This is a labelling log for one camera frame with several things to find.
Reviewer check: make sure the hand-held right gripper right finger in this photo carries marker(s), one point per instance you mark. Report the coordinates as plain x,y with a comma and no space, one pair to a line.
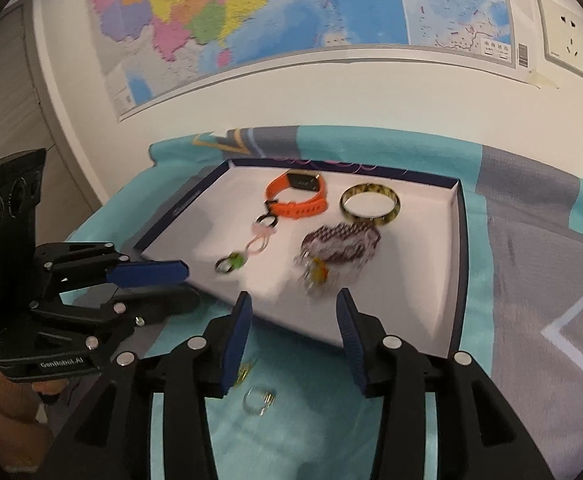
351,340

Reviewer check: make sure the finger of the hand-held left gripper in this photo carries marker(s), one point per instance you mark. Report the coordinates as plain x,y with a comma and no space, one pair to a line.
146,274
171,302

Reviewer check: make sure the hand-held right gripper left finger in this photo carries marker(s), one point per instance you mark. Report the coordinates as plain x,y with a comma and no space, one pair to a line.
236,345

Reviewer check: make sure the dark blue box tray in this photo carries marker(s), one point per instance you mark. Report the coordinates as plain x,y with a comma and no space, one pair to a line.
411,285

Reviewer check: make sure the gold hair clip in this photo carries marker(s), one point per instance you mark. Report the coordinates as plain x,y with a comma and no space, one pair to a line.
244,372

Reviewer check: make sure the tortoiseshell bangle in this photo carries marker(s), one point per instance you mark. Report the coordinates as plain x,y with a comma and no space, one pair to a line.
394,210

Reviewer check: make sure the grey-brown door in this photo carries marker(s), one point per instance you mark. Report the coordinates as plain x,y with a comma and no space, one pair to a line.
6,100

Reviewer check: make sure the orange wrist watch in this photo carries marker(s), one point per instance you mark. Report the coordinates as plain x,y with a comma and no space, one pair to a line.
296,209

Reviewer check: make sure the teal printed blanket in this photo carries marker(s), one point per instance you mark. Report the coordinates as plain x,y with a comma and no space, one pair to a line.
521,260

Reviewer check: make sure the strip of clear tape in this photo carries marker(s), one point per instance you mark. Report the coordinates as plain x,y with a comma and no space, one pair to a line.
544,79

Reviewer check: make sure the colourful wall map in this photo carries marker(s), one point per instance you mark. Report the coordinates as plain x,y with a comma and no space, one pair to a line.
296,10

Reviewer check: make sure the white wall socket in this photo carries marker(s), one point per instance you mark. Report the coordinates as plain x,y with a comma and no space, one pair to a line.
566,35

